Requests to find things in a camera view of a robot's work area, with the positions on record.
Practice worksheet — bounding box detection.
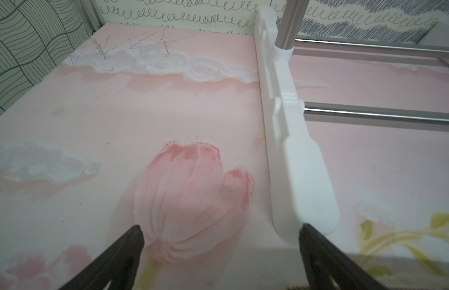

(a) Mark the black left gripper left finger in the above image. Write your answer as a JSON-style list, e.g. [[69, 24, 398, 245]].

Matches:
[[60, 225, 145, 290]]

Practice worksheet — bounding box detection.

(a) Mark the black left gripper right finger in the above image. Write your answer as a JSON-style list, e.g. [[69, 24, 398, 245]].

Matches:
[[299, 224, 385, 290]]

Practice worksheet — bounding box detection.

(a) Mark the white steel clothes rack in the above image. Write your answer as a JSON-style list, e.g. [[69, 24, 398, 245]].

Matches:
[[253, 1, 449, 244]]

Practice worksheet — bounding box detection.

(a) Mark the pink floral table mat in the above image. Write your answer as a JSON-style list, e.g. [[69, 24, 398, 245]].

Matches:
[[0, 24, 449, 290]]

